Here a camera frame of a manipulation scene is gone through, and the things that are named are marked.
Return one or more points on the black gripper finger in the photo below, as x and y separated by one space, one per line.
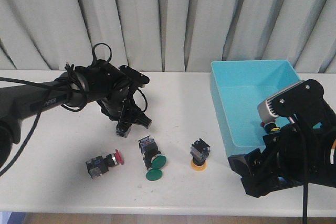
261 186
247 165
125 119
139 118

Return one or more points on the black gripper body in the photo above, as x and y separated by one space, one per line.
119 105
299 153

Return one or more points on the yellow push button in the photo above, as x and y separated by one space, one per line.
200 151
123 130

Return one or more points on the red push button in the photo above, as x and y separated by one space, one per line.
100 165
270 127

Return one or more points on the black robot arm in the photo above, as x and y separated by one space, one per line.
292 156
112 88

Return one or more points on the blue plastic box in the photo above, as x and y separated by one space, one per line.
237 88

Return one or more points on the green push button lying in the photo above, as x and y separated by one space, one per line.
152 157

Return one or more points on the red push button lying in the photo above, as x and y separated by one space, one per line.
100 165

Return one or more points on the yellow push button upside down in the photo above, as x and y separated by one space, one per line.
200 151

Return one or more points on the green button cap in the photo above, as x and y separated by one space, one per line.
154 174

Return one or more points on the grey pleated curtain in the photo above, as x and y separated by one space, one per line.
167 35

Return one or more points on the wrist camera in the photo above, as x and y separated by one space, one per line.
138 78
302 98

